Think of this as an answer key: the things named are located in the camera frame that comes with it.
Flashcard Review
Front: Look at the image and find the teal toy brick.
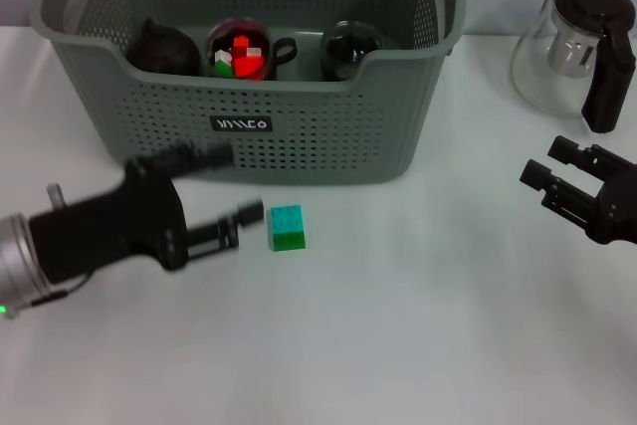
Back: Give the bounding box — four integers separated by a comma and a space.
268, 204, 305, 237

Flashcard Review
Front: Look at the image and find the grey perforated plastic storage bin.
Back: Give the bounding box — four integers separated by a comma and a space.
28, 0, 469, 185

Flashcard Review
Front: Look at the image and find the glass teacup with black sleeve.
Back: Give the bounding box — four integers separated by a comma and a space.
318, 20, 387, 82
205, 16, 299, 82

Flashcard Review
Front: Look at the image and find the red sloped toy brick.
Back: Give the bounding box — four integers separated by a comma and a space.
233, 55, 265, 81

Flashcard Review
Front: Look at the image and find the dark round clay teapot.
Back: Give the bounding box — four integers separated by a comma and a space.
123, 18, 202, 77

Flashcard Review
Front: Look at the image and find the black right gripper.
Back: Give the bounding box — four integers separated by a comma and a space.
519, 134, 637, 246

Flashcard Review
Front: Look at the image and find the dark green toy brick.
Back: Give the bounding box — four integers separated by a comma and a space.
271, 230, 307, 253

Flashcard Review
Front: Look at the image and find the left gripper metal cable connector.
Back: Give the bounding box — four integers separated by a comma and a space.
46, 183, 67, 210

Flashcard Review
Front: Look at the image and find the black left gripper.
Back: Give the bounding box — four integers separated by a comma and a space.
28, 142, 266, 285

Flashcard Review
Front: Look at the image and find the glass teapot with black handle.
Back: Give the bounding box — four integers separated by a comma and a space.
510, 0, 637, 135

